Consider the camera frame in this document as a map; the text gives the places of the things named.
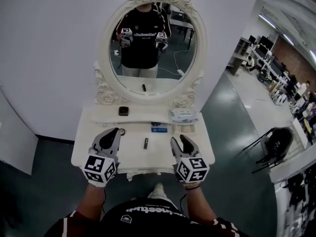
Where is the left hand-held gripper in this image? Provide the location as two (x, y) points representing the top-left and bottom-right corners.
(81, 127), (122, 188)

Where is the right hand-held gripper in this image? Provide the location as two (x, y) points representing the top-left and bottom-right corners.
(170, 134), (210, 183)

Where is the small white drawer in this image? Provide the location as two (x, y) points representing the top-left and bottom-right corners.
(174, 123), (198, 135)

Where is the white ornate dressing table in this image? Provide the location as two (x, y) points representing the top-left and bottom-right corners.
(71, 105), (215, 181)

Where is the person's left forearm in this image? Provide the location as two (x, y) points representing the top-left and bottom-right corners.
(76, 184), (107, 221)

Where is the person's right forearm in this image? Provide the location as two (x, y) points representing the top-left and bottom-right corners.
(185, 188), (218, 226)

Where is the white green wet wipes pack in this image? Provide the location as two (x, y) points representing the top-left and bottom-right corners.
(169, 108), (199, 125)

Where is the person's right shoe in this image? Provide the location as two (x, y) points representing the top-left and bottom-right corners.
(152, 182), (165, 197)

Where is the person's right trouser leg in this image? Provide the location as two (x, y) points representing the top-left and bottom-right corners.
(147, 193), (173, 203)

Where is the person's black and maroon shirt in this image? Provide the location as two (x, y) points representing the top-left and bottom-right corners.
(44, 200), (250, 237)

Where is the white shelf unit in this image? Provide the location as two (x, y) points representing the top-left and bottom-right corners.
(0, 87), (39, 176)

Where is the black backpack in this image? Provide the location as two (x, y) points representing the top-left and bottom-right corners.
(266, 127), (294, 158)

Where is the grey open cabinet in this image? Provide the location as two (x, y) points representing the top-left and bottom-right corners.
(229, 37), (252, 76)

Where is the row of desks with monitors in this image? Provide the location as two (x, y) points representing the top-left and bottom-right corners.
(248, 35), (316, 143)

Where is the black equipment pile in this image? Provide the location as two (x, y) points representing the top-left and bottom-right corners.
(280, 166), (316, 237)

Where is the ceiling light strip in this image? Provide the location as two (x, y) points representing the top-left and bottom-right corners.
(258, 13), (277, 28)
(282, 33), (296, 46)

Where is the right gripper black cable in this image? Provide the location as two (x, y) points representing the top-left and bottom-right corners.
(179, 193), (187, 213)

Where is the oval mirror white carved frame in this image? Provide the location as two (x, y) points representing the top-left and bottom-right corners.
(93, 0), (208, 108)

